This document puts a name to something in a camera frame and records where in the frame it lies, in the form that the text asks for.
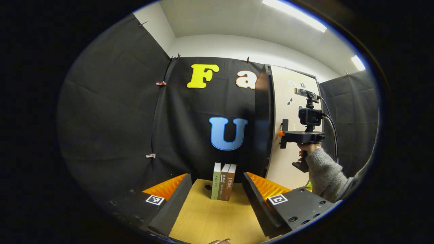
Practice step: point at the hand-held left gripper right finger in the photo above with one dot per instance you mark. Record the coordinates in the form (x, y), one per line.
(257, 206)

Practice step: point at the red clip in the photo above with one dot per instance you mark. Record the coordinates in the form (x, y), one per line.
(161, 83)

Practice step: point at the brown book with white band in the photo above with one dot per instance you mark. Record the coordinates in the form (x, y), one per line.
(223, 184)

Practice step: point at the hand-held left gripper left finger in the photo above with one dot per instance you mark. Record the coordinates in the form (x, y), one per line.
(176, 206)

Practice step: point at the small ceiling light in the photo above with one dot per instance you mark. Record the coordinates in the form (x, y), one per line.
(358, 62)

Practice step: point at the black backdrop cloth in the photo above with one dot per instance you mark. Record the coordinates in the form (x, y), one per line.
(112, 118)

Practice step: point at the green book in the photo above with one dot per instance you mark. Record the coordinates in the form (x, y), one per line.
(216, 183)

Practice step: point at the long ceiling light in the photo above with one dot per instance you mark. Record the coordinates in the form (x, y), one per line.
(295, 15)

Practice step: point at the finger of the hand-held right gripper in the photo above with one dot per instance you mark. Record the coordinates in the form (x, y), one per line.
(286, 136)

